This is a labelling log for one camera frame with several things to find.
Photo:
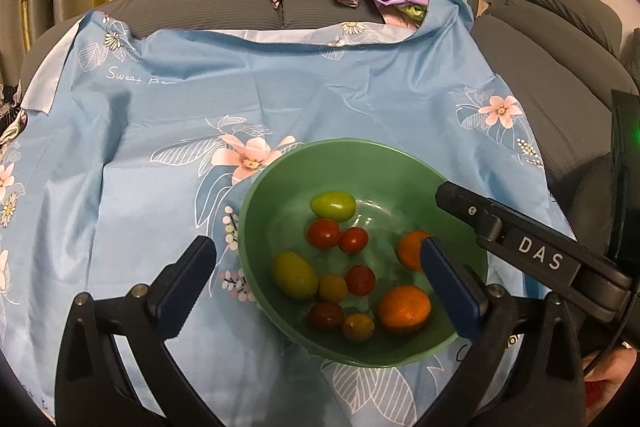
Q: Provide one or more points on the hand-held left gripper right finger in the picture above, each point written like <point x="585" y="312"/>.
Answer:
<point x="450" y="292"/>

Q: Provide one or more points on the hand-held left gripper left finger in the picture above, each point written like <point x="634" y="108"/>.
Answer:
<point x="175" y="302"/>

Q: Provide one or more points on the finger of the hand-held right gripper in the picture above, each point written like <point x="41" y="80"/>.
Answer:
<point x="500" y="227"/>

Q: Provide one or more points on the large orange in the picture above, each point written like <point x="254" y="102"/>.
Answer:
<point x="404" y="308"/>

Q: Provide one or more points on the small orange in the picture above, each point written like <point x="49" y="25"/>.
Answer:
<point x="410" y="249"/>

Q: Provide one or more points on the green bowl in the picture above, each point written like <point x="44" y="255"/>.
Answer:
<point x="390" y="177"/>

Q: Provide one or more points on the person's right hand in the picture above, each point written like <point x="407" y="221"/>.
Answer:
<point x="617" y="377"/>

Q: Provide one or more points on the orange spotted cherry tomato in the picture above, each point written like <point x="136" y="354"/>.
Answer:
<point x="358" y="327"/>

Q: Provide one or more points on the yellow-orange cherry tomato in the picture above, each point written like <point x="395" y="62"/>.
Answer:
<point x="332" y="288"/>

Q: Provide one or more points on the large yellow-green oval tomato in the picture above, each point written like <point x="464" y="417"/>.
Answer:
<point x="294" y="274"/>

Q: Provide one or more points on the dark red cherry tomato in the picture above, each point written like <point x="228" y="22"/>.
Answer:
<point x="326" y="315"/>

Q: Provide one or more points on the green oval tomato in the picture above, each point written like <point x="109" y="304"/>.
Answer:
<point x="333" y="205"/>

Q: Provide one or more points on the blue floral blanket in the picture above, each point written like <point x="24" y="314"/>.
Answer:
<point x="150" y="117"/>

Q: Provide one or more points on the pile of black white clutter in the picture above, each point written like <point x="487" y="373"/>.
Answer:
<point x="10" y="117"/>

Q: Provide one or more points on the grey sofa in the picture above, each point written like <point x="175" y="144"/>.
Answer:
<point x="200" y="7"/>

